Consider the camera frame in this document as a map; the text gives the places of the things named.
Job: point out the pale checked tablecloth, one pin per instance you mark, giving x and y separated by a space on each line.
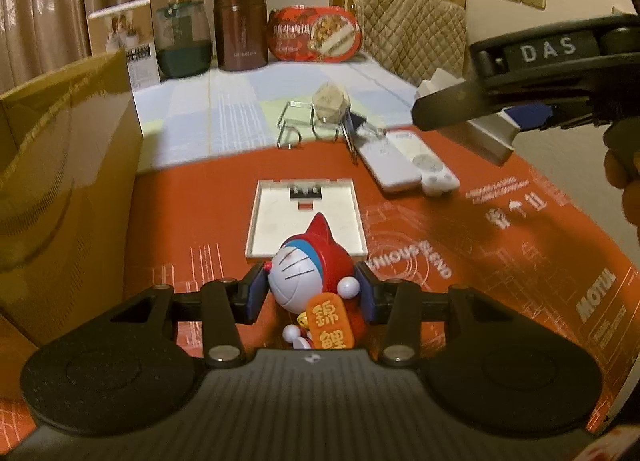
225 106

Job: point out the beige round ornament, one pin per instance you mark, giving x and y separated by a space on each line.
330 101

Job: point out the black binder clip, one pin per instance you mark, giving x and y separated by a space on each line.
357 123

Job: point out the glass jar with green contents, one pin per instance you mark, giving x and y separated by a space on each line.
182 51

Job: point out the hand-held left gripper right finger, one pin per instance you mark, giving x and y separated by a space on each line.
364 293

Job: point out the red blue cat figurine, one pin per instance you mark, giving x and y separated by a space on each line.
300 271

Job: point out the white square plastic tray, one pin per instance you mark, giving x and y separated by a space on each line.
300 208

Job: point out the person's right hand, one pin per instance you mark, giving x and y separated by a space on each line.
627 191

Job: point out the white power adapter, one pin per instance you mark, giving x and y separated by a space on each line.
487 138

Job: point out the plain white remote control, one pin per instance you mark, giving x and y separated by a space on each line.
387 166

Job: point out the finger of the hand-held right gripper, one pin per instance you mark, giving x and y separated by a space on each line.
527 116
450 106

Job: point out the beige quilted chair cover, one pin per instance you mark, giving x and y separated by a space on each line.
410 31

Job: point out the white remote with round button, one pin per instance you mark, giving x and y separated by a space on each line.
430 166

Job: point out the white photo product box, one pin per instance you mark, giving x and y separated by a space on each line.
132 41

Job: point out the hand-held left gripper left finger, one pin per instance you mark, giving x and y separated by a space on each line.
257 293

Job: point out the brown cardboard box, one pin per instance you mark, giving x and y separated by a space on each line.
65 181

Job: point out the red oval food tin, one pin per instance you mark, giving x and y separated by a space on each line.
310 36

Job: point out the red printed mat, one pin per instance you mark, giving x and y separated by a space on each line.
200 211

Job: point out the brown metal canister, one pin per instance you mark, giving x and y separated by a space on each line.
240 26

